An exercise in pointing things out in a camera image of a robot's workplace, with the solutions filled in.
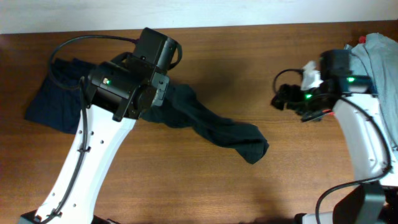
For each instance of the red orange garment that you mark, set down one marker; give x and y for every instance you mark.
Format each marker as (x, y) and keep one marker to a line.
(362, 39)

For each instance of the light grey blue garment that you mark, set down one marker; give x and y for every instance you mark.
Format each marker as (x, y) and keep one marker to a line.
(377, 58)

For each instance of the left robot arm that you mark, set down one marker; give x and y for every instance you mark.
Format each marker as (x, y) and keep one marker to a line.
(113, 97)

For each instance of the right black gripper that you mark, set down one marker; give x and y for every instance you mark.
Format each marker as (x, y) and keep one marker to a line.
(292, 102)

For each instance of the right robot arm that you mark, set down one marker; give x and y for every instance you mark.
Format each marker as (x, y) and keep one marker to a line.
(354, 101)

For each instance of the dark green black t-shirt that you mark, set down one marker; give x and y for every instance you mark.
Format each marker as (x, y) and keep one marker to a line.
(182, 109)

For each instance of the folded navy blue garment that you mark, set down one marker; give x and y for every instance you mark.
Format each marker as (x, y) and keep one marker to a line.
(56, 107)

